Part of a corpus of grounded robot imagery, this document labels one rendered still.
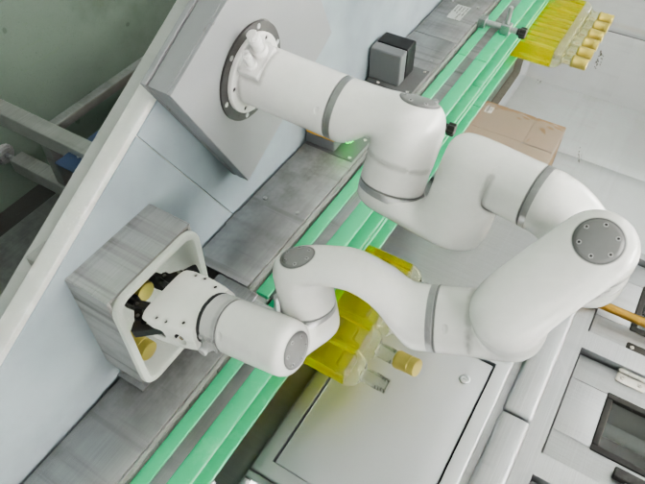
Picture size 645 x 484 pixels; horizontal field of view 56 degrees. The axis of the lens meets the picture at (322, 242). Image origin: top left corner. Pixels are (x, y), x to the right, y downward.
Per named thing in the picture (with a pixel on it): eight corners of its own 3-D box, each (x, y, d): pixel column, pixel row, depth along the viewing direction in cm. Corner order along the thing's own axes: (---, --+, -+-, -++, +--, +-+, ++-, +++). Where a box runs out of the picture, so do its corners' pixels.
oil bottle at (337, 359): (260, 340, 119) (356, 393, 112) (258, 325, 115) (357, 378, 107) (276, 320, 122) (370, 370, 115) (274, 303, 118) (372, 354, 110)
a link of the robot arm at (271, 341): (343, 274, 80) (352, 326, 85) (279, 254, 85) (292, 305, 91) (274, 350, 70) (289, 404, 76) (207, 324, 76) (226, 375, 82)
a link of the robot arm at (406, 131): (362, 65, 90) (463, 104, 85) (339, 147, 96) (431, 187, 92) (334, 73, 82) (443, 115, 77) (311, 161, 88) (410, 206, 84)
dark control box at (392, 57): (366, 76, 145) (397, 87, 142) (368, 46, 139) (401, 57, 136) (382, 60, 149) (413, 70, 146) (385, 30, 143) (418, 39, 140)
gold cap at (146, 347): (122, 334, 97) (143, 347, 95) (138, 326, 100) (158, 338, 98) (119, 352, 98) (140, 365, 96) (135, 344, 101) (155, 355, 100)
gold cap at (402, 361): (394, 372, 113) (414, 381, 110) (390, 359, 111) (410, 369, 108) (404, 358, 115) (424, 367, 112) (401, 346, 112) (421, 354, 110)
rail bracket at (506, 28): (473, 28, 162) (522, 42, 158) (479, 1, 157) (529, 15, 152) (479, 21, 165) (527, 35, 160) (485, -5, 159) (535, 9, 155)
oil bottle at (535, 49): (489, 50, 185) (581, 78, 176) (492, 33, 181) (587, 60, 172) (495, 41, 189) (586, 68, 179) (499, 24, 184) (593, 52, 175)
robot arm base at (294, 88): (207, 71, 83) (304, 111, 79) (253, -2, 85) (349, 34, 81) (242, 125, 98) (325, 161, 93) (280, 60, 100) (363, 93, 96)
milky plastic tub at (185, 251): (108, 364, 99) (149, 389, 96) (64, 280, 82) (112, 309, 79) (179, 290, 109) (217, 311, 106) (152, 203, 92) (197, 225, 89)
